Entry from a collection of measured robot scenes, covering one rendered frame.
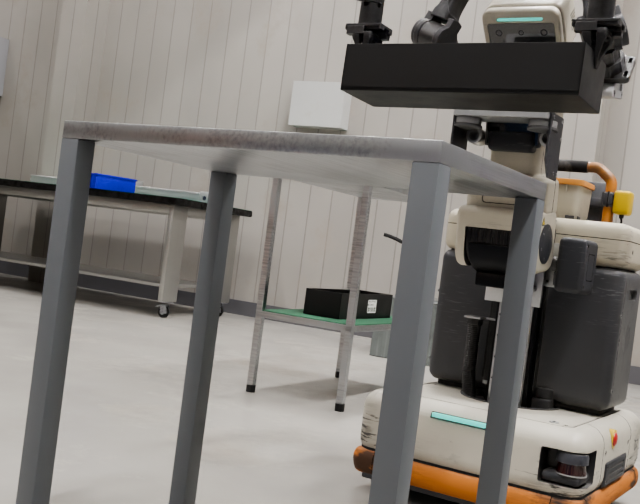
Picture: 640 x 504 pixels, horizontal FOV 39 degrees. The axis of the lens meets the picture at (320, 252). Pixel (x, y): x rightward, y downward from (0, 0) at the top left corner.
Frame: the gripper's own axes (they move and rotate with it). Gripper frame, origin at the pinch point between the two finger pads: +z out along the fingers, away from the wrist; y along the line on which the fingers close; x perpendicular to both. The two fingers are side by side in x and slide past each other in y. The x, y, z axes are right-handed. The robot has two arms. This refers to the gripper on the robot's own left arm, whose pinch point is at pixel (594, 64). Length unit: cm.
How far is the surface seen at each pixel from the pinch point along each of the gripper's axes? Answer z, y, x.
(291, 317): 73, -147, 125
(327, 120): -65, -324, 416
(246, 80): -98, -414, 423
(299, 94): -85, -352, 414
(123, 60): -113, -549, 413
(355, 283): 55, -121, 127
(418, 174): 37, 4, -86
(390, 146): 34, -1, -86
